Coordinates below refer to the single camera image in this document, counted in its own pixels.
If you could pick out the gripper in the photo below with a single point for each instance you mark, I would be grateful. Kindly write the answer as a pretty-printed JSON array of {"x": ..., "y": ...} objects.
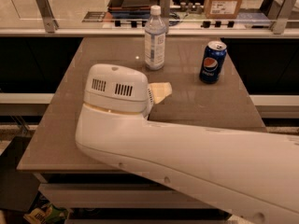
[{"x": 117, "y": 86}]

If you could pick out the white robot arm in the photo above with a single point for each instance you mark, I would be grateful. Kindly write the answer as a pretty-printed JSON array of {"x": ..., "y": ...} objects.
[{"x": 251, "y": 175}]

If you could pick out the clear plastic water bottle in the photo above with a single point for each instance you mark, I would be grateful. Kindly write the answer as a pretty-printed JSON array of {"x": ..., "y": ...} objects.
[{"x": 155, "y": 31}]

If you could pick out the blue pepsi can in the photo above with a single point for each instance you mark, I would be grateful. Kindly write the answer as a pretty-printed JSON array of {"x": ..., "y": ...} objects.
[{"x": 214, "y": 56}]

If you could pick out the brown cardboard box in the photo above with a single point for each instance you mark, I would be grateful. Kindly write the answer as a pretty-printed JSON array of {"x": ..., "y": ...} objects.
[{"x": 222, "y": 9}]

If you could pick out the white drawer front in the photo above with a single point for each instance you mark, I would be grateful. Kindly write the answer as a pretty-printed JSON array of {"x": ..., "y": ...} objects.
[{"x": 117, "y": 196}]

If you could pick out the green snack bag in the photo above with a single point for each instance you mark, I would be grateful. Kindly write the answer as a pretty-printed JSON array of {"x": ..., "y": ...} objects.
[{"x": 46, "y": 214}]

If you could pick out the middle metal bracket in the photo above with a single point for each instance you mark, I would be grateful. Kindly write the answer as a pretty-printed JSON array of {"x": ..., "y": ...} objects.
[{"x": 165, "y": 10}]

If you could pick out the metal bracket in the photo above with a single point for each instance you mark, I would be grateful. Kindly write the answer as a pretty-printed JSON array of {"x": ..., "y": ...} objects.
[
  {"x": 165, "y": 10},
  {"x": 50, "y": 24},
  {"x": 284, "y": 13}
]

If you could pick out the right metal bracket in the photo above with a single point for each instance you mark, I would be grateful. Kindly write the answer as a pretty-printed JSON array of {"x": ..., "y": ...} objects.
[{"x": 284, "y": 13}]

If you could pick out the left metal bracket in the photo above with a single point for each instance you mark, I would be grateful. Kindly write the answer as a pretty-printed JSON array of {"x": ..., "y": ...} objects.
[{"x": 50, "y": 24}]

